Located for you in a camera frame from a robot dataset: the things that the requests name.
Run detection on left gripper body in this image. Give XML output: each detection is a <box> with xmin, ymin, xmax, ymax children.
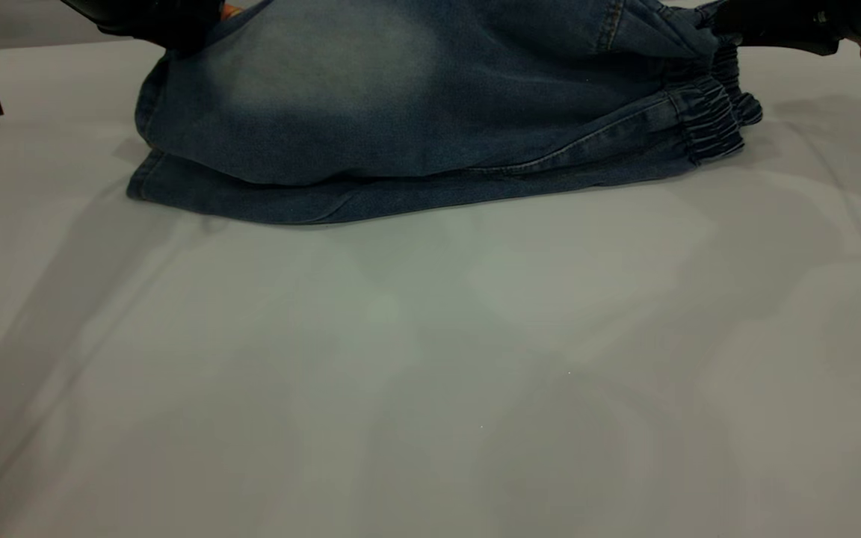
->
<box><xmin>61</xmin><ymin>0</ymin><xmax>125</xmax><ymax>34</ymax></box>

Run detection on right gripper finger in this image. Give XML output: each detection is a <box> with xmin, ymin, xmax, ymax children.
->
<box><xmin>700</xmin><ymin>0</ymin><xmax>824</xmax><ymax>49</ymax></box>

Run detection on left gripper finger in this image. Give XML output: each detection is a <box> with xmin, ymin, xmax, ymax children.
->
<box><xmin>124</xmin><ymin>0</ymin><xmax>226</xmax><ymax>53</ymax></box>

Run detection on blue denim shorts with print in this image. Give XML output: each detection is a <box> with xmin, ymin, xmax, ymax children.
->
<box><xmin>126</xmin><ymin>0</ymin><xmax>764</xmax><ymax>225</ymax></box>

